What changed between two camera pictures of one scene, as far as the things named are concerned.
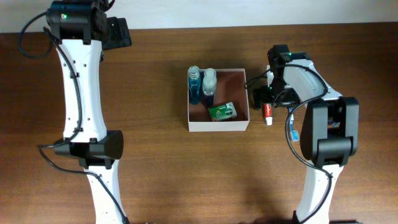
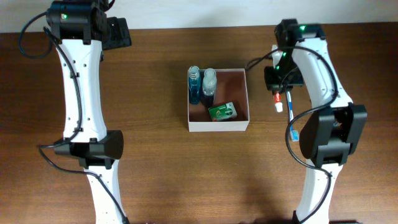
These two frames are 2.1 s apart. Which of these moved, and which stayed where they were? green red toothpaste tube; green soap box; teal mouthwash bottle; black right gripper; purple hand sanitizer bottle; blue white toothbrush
Moved: green red toothpaste tube; black right gripper
Stayed: teal mouthwash bottle; blue white toothbrush; green soap box; purple hand sanitizer bottle
